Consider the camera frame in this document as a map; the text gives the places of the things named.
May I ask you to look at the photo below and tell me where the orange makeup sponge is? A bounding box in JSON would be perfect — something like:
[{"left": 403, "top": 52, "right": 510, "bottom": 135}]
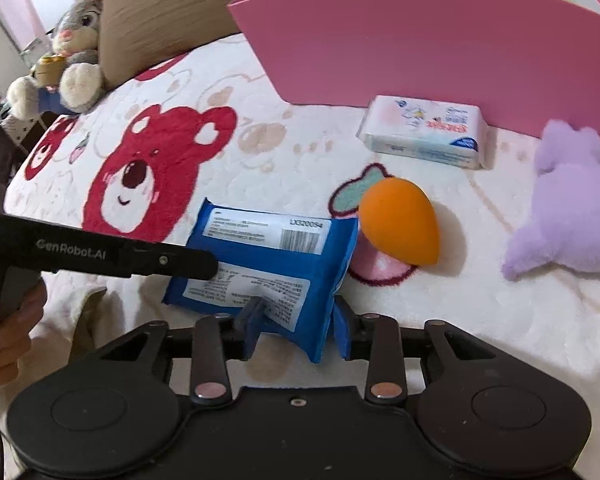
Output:
[{"left": 357, "top": 177, "right": 441, "bottom": 266}]

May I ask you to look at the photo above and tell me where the purple plush toy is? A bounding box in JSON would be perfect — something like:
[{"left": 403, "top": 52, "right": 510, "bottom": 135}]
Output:
[{"left": 501, "top": 119, "right": 600, "bottom": 282}]

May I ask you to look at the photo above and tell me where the blue plastic packet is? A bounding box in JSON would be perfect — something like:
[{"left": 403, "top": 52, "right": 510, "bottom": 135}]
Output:
[{"left": 161, "top": 197, "right": 360, "bottom": 365}]

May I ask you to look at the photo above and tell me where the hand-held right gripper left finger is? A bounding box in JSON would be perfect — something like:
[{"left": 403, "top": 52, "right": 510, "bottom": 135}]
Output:
[{"left": 97, "top": 297, "right": 276, "bottom": 408}]

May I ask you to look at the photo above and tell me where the grey rabbit plush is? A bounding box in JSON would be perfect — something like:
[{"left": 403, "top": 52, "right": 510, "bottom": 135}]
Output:
[{"left": 5, "top": 0, "right": 107, "bottom": 117}]

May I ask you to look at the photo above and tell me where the brown pillow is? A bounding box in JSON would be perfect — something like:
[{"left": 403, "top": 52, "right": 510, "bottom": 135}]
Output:
[{"left": 97, "top": 0, "right": 301, "bottom": 92}]

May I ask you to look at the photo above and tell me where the person's left hand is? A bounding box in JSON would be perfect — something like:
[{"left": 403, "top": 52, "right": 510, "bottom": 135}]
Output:
[{"left": 0, "top": 280, "right": 48, "bottom": 387}]

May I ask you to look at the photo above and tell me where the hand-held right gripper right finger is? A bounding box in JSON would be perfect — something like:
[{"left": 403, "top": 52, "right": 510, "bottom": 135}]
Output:
[{"left": 332, "top": 295, "right": 498, "bottom": 407}]

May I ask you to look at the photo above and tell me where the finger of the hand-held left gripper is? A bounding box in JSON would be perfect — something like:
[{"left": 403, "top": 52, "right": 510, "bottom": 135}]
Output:
[{"left": 129, "top": 241, "right": 219, "bottom": 282}]

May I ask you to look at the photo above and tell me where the white tissue pack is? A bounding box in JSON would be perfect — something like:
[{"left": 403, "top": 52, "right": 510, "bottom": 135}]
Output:
[{"left": 356, "top": 95, "right": 487, "bottom": 171}]

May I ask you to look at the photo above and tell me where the bear printed blanket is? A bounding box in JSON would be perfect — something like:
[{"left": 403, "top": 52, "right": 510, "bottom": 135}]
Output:
[{"left": 0, "top": 32, "right": 600, "bottom": 466}]

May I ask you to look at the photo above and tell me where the pink cardboard box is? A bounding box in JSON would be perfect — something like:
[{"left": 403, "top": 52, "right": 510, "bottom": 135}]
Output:
[{"left": 227, "top": 0, "right": 600, "bottom": 143}]

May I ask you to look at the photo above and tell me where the white cabinet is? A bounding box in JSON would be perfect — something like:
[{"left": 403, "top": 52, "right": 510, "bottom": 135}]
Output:
[{"left": 0, "top": 16, "right": 35, "bottom": 101}]

